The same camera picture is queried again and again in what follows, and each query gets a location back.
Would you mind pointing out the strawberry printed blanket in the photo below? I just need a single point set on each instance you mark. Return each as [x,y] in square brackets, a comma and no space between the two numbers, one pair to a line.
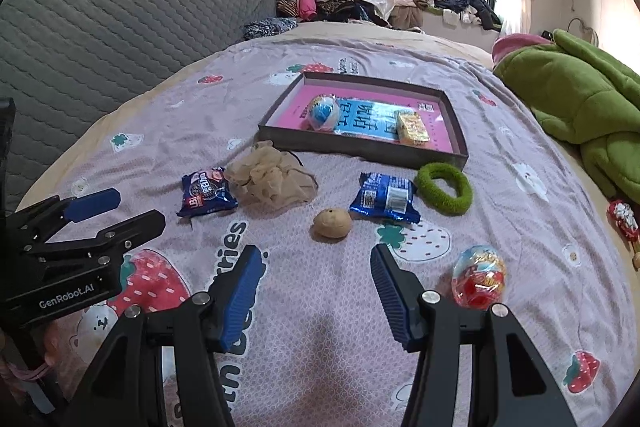
[150,147]

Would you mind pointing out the blue print capsule egg toy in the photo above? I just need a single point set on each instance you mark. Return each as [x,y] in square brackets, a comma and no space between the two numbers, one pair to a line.
[322,112]

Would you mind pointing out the green fleece blanket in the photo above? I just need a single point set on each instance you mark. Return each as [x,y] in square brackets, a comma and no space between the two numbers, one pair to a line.
[575,97]

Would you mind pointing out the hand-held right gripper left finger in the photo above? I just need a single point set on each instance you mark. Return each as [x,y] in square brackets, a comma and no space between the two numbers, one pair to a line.
[244,294]

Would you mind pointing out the brown walnut-shaped ball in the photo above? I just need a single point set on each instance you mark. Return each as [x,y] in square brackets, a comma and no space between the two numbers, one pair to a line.
[332,223]

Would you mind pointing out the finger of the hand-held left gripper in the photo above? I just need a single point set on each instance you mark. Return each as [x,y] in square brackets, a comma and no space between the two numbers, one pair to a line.
[95,204]
[135,227]

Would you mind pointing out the beige bed sheet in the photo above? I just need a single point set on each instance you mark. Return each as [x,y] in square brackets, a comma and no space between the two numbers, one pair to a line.
[375,34]

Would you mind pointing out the dark floral cloth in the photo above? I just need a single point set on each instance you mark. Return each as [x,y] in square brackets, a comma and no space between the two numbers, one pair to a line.
[270,28]

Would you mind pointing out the grey quilted headboard cover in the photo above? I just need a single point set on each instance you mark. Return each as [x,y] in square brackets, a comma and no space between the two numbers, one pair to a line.
[125,22]

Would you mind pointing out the green fuzzy scrunchie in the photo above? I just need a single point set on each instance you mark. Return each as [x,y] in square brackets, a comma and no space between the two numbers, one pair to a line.
[421,187]

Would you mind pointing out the pink shallow box tray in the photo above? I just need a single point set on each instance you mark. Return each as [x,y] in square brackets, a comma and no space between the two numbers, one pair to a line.
[350,152]

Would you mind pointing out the clear colourful snack bag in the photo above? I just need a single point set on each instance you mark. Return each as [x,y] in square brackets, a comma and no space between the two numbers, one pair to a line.
[477,277]

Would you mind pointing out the yellow snack packet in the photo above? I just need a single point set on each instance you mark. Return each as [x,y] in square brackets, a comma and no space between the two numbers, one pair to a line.
[412,127]

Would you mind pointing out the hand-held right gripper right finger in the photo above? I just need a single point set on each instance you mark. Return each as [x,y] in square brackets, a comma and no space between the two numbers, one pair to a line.
[392,302]

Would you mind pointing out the small red toy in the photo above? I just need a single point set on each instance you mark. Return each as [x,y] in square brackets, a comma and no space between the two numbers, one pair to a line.
[622,217]

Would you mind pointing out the pink cloth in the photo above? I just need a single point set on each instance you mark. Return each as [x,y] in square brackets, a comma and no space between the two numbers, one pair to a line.
[515,43]

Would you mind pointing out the blue cookie packet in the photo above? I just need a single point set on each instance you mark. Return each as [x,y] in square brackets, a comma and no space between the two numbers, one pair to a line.
[205,192]
[382,199]

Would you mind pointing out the beige mesh scrunchie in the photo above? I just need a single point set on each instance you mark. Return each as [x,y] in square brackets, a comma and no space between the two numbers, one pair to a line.
[270,179]

